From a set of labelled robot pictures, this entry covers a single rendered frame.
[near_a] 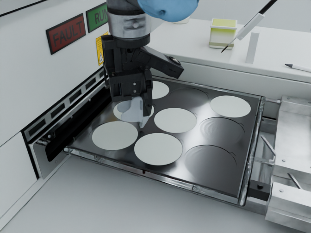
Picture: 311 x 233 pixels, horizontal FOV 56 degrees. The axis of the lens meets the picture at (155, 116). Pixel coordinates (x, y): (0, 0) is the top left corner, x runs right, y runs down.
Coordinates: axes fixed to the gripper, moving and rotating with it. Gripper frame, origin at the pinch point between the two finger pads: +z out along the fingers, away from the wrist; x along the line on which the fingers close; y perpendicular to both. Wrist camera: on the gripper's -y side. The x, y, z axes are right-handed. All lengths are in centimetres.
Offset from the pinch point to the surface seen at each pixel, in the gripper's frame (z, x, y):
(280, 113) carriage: 4.0, 2.3, -35.4
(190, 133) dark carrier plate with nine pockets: 2.0, 5.0, -9.1
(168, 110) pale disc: 2.0, -5.0, -7.7
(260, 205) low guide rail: 7.6, 22.9, -15.8
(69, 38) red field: -16.9, -9.9, 12.5
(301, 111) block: 3.1, 4.5, -39.8
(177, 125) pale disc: 2.0, 1.4, -7.4
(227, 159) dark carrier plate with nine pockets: 2.1, 14.6, -12.8
